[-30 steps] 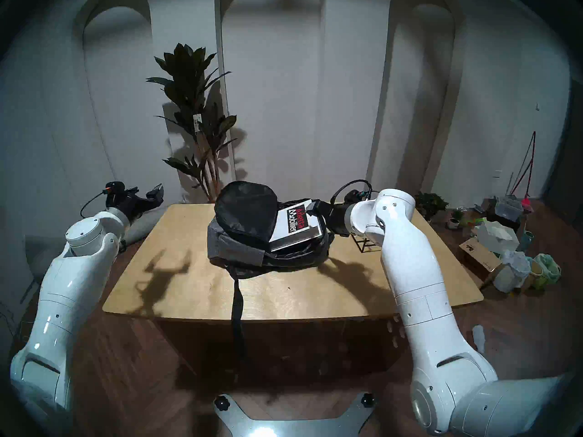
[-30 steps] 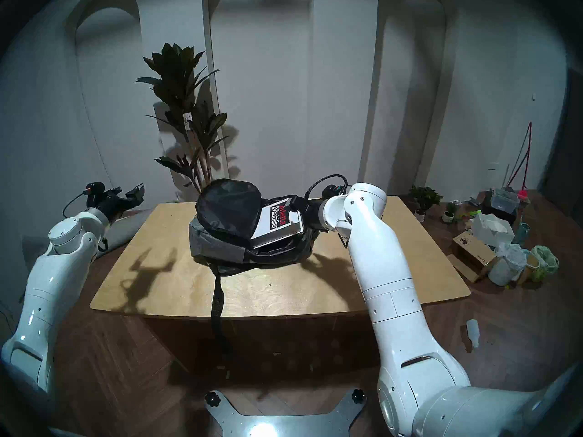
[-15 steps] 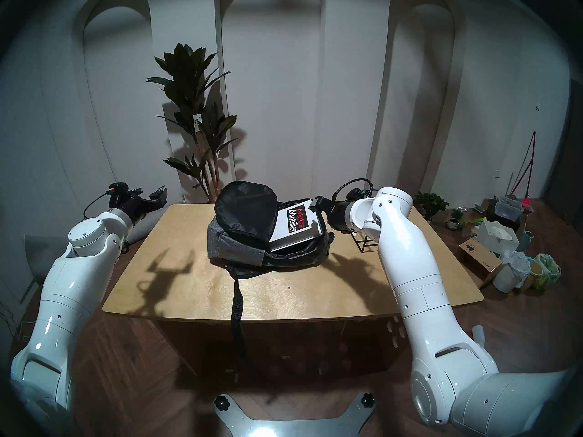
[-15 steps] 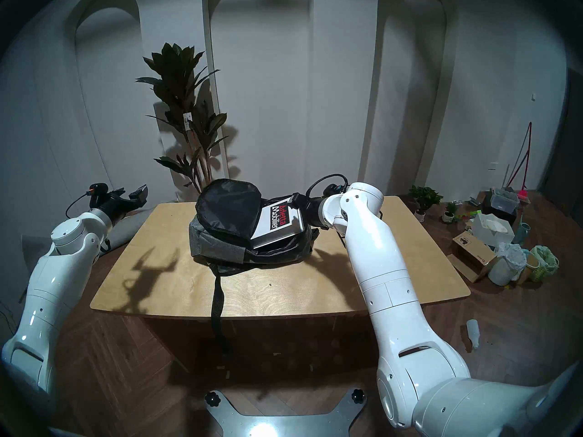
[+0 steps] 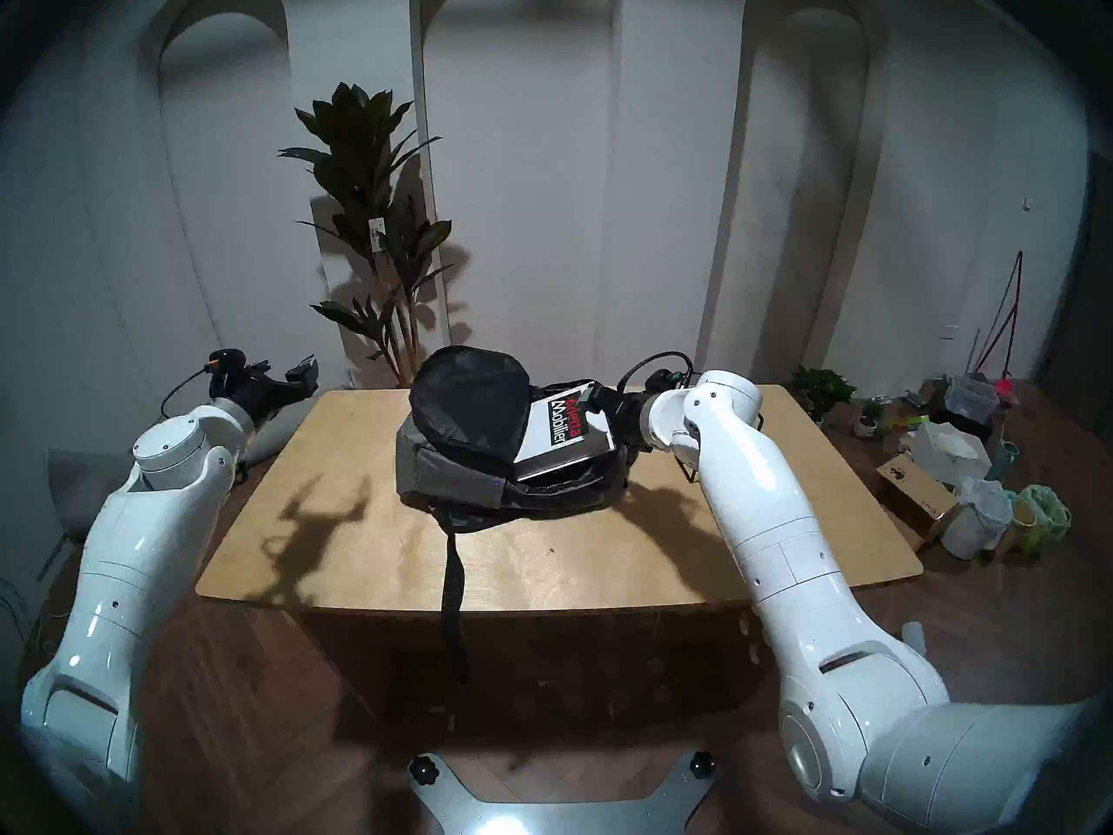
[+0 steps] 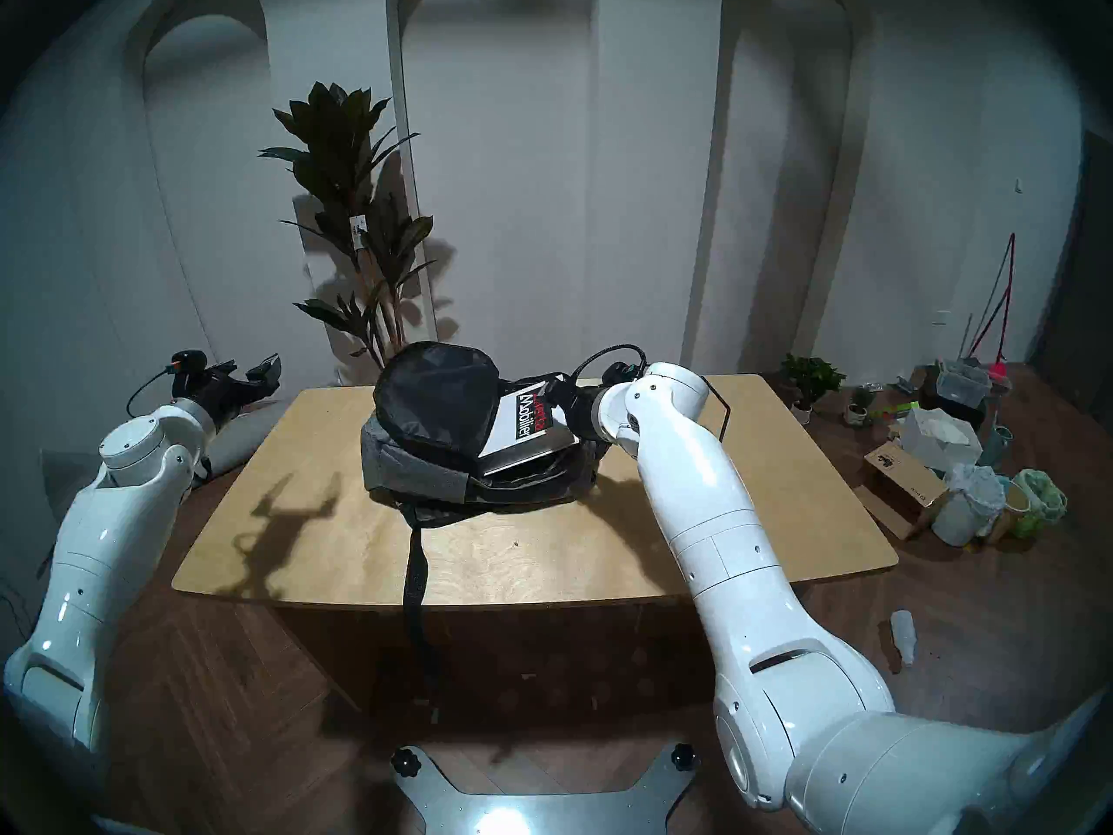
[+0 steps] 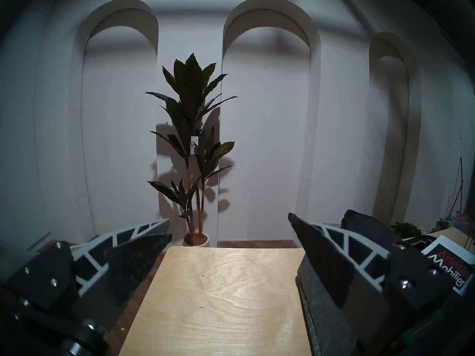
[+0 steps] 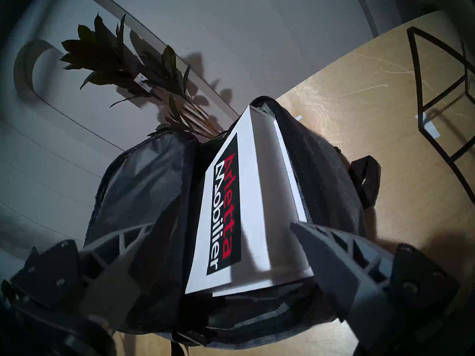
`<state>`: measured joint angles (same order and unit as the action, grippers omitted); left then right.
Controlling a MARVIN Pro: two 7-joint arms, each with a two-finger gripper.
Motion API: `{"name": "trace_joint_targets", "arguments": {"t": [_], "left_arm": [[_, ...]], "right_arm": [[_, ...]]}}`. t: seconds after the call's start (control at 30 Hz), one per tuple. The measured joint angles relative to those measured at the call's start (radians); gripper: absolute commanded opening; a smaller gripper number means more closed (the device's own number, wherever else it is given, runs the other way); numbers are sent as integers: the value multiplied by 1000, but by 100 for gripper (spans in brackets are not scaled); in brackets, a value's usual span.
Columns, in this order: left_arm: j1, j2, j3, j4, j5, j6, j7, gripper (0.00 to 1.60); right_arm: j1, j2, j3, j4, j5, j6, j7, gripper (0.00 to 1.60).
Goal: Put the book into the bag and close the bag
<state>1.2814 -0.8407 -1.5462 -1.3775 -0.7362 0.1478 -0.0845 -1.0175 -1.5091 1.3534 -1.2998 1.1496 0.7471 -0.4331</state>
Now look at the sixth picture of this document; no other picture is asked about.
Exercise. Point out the red broom stick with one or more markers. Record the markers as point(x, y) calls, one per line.
point(1005, 303)

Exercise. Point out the yellow green small item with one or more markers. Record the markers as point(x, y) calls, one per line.
point(900, 409)

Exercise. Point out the beige round bin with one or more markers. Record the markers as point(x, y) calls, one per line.
point(1013, 511)

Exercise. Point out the clear plastic container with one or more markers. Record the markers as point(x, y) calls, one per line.
point(965, 381)

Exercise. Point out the tall dark green potted plant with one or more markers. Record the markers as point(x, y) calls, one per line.
point(335, 129)

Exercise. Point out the white trash bag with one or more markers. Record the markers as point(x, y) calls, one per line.
point(965, 507)

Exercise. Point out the brown cardboard box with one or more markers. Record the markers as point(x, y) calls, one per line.
point(904, 481)

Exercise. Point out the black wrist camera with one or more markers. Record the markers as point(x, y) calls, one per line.
point(189, 364)
point(619, 372)

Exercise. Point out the white plastic bottle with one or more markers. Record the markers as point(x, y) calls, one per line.
point(904, 637)

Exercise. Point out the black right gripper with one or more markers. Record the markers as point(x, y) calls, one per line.
point(581, 407)

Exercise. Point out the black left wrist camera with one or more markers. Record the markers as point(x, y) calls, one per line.
point(189, 364)

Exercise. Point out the tiny potted plant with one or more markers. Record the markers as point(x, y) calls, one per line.
point(858, 400)

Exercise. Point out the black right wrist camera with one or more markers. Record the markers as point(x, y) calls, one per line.
point(619, 372)

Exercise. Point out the dark door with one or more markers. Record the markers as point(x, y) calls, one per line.
point(1078, 285)

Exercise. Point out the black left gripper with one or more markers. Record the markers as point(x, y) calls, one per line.
point(213, 394)

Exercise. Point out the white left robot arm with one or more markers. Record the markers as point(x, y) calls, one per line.
point(100, 529)

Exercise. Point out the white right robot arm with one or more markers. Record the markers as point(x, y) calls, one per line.
point(722, 529)

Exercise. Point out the teal cup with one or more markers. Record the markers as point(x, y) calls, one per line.
point(1000, 446)

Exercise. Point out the grey and black backpack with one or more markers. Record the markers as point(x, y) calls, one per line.
point(409, 472)

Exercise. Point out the black round knob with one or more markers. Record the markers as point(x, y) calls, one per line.
point(404, 762)
point(684, 758)

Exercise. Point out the white book red black title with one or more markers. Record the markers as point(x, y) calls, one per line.
point(509, 429)

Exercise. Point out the white tissue box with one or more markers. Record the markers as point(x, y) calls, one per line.
point(939, 437)

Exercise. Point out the grey metal base plate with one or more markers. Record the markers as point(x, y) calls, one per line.
point(504, 820)

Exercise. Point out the small bushy potted plant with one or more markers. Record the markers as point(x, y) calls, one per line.
point(810, 377)

